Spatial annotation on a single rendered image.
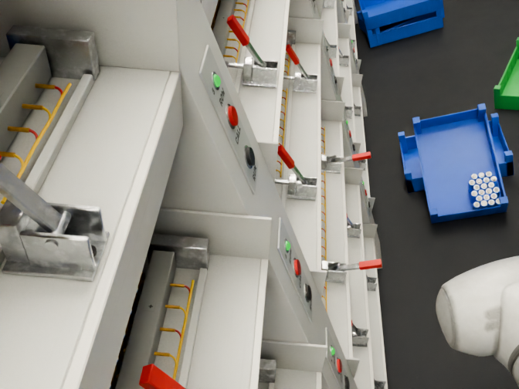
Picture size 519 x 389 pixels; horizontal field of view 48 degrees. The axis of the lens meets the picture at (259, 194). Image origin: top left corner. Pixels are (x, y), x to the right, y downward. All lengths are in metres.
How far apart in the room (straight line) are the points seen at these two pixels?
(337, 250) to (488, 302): 0.36
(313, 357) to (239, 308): 0.18
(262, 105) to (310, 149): 0.24
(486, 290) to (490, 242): 0.95
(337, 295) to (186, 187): 0.53
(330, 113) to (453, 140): 0.62
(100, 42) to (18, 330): 0.20
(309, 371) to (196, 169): 0.30
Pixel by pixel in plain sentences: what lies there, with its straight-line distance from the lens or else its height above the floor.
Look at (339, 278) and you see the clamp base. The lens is 0.95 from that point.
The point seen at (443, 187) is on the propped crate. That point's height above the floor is 0.05.
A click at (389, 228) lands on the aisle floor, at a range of 1.72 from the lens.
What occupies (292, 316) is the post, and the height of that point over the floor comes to 0.81.
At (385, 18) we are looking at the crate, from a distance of 2.48.
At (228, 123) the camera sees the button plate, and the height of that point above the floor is 1.02.
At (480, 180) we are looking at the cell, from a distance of 1.68.
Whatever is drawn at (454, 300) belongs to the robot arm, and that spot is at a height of 0.68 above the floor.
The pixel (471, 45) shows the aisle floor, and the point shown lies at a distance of 2.41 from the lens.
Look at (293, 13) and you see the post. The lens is 1.14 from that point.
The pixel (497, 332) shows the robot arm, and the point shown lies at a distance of 0.71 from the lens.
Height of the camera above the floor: 1.26
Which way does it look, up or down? 40 degrees down
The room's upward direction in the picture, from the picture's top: 24 degrees counter-clockwise
